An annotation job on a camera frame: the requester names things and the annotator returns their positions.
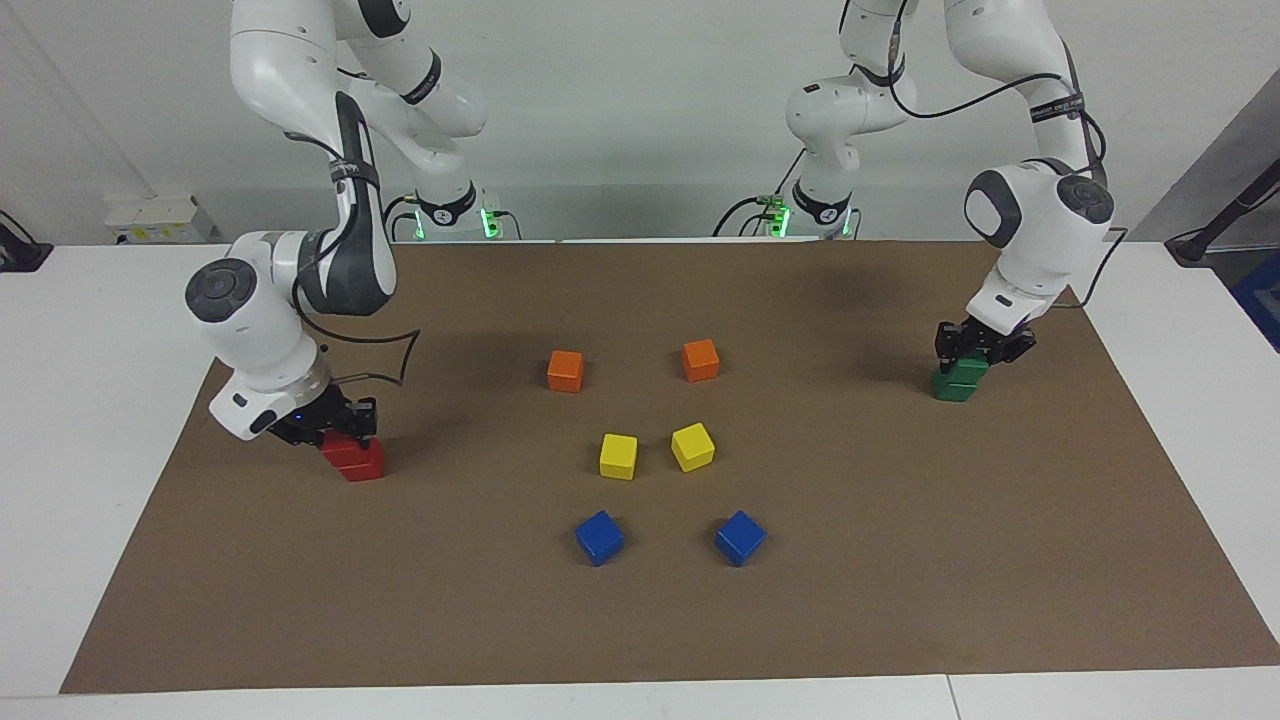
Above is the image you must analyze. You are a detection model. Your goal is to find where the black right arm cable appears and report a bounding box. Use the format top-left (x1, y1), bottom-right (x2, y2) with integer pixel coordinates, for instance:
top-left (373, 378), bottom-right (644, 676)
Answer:
top-left (283, 130), bottom-right (421, 389)

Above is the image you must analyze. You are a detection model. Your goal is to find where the brown paper table mat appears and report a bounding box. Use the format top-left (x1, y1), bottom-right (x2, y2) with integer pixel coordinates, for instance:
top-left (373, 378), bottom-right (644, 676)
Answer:
top-left (60, 238), bottom-right (1280, 695)

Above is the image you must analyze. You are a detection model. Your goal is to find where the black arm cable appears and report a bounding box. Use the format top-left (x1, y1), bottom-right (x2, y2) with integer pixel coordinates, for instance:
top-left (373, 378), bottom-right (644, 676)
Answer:
top-left (885, 0), bottom-right (1129, 316)
top-left (283, 130), bottom-right (421, 389)

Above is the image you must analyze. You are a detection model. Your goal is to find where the black base cable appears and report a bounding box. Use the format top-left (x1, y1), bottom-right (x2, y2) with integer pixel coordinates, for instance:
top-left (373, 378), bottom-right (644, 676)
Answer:
top-left (712, 150), bottom-right (806, 239)

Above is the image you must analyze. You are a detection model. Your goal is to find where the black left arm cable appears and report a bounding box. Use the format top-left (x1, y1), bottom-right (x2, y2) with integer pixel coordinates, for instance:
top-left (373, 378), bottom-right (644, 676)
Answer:
top-left (885, 0), bottom-right (1129, 316)

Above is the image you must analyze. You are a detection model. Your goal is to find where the blue floor object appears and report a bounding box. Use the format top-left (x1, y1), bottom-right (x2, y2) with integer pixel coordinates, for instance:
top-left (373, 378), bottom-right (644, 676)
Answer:
top-left (1232, 250), bottom-right (1280, 353)

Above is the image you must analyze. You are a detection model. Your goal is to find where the black stand base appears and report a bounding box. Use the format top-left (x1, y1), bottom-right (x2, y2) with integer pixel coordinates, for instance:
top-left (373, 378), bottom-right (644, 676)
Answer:
top-left (0, 210), bottom-right (54, 273)

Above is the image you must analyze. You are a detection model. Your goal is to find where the white power strip box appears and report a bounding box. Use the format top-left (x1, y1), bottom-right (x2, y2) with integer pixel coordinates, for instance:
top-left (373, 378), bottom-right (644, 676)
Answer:
top-left (104, 193), bottom-right (219, 246)

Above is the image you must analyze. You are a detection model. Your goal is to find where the black pole stand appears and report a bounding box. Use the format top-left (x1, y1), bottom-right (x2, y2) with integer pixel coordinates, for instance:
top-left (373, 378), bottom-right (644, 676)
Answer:
top-left (1165, 158), bottom-right (1280, 267)

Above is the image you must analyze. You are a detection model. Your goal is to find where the blue wooden cube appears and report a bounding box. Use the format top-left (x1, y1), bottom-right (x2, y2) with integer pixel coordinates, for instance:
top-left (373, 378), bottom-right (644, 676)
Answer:
top-left (714, 510), bottom-right (768, 568)
top-left (574, 510), bottom-right (626, 568)

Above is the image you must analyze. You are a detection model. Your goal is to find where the yellow wooden cube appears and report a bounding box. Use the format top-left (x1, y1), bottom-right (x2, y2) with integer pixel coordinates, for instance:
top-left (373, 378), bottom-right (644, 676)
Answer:
top-left (598, 433), bottom-right (639, 481)
top-left (670, 422), bottom-right (717, 473)

